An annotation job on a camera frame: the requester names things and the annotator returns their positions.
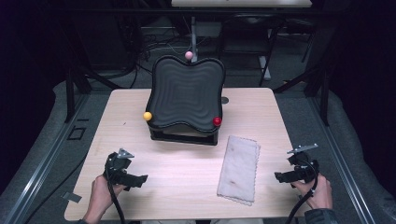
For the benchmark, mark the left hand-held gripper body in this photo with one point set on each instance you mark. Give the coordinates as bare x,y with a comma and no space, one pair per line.
116,165

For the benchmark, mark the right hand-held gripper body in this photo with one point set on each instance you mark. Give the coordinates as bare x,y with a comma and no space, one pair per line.
303,166

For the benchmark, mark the white cloth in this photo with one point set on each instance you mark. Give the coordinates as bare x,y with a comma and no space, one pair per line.
238,171

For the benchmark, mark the person's right hand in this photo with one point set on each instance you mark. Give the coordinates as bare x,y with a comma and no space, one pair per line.
317,193

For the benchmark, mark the person's left hand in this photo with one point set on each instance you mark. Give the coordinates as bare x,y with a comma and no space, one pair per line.
101,193

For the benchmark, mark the grey tape strip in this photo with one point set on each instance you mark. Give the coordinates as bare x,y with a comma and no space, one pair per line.
71,197

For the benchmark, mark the black metal stand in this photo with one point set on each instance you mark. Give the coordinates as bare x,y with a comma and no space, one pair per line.
325,99
70,93

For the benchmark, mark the round table grommet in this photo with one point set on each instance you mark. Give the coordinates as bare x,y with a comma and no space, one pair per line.
224,100

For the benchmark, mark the white desk leg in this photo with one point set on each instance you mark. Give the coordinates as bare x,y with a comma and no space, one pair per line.
264,67
194,34

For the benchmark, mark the black chair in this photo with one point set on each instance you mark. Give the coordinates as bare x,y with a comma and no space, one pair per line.
249,40

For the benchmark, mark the white background desk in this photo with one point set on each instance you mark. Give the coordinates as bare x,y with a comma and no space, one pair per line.
241,3

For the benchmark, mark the aluminium floor rail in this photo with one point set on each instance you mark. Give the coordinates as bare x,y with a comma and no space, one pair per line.
42,172
347,174

